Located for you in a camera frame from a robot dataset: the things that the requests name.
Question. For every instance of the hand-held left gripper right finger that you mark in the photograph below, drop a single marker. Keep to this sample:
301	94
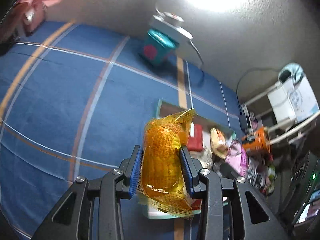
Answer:
186	170

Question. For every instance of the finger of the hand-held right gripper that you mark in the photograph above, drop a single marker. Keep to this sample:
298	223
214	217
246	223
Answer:
228	171

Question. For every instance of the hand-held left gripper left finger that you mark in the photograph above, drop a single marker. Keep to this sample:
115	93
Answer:
136	172

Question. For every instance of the tan snack packet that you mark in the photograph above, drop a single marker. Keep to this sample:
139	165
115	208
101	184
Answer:
220	145

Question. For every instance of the yellow snack packet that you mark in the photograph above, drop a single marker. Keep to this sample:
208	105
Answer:
162	150

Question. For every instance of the dark red striped packet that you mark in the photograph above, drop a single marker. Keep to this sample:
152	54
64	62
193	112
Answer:
195	137

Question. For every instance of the teal and white box tray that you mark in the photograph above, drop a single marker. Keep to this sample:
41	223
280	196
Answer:
170	110

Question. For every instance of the pile of assorted wrappers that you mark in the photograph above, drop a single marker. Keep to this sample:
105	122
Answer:
260	170

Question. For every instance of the orange bottle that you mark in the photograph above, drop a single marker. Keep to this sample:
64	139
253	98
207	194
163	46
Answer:
257	140

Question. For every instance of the black power adapter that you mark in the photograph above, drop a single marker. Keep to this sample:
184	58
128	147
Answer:
243	122

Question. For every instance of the white tube rack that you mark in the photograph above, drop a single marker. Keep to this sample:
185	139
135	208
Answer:
260	96

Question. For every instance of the teal round gadget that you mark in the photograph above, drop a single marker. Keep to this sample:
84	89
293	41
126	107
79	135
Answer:
295	70

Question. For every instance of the teal box with pink dots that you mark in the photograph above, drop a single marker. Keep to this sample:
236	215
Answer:
155	52

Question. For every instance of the white power strip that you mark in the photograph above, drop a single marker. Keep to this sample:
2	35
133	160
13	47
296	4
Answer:
175	30

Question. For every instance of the white round plug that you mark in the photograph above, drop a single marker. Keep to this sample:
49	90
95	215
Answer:
172	17

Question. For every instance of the glass jar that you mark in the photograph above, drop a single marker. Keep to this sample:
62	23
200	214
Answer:
31	17

